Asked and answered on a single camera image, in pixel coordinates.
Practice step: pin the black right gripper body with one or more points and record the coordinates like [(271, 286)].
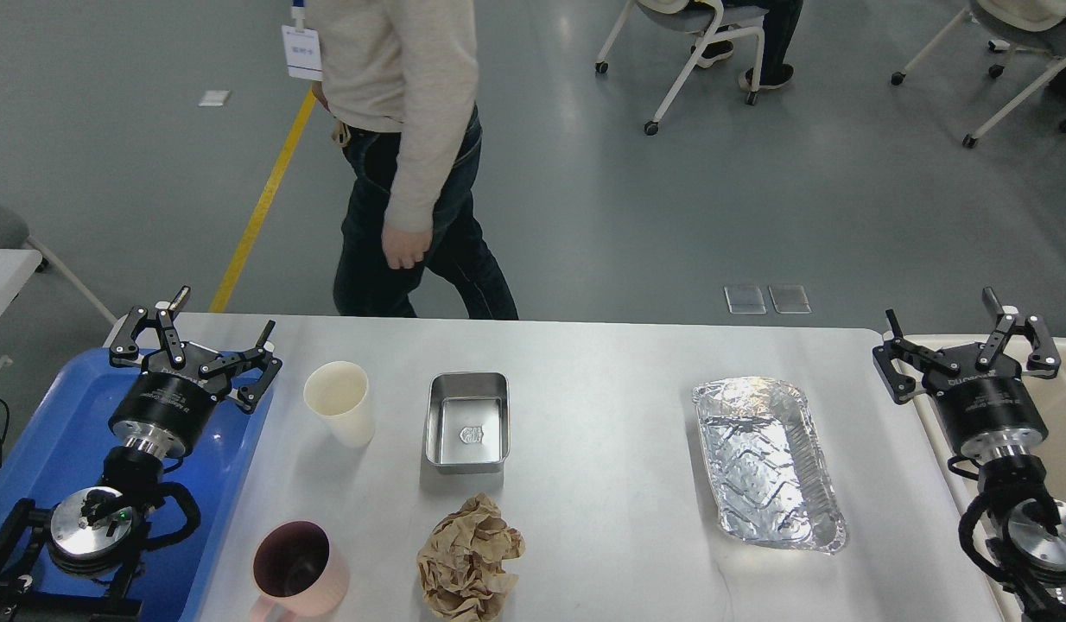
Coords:
[(986, 415)]

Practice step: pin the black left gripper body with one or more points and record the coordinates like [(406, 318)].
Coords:
[(164, 414)]

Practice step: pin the aluminium foil tray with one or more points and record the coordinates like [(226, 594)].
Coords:
[(765, 465)]

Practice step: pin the pink mug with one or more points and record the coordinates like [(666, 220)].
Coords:
[(298, 569)]

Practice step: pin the steel rectangular container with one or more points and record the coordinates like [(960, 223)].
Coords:
[(467, 426)]

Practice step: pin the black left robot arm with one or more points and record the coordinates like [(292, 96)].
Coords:
[(130, 470)]

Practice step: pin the cream paper cup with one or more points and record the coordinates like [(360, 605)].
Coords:
[(339, 394)]

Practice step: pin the white side table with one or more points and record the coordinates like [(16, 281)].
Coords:
[(16, 268)]

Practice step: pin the crumpled brown paper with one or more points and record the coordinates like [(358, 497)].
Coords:
[(461, 565)]

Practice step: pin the white chair at right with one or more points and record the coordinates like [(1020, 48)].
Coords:
[(1014, 27)]

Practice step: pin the walking person beige sweater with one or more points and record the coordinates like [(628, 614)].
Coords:
[(401, 78)]

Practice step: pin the seated person dark trousers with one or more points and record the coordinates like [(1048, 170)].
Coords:
[(779, 26)]

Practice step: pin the white office chair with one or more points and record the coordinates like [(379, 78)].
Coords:
[(709, 22)]

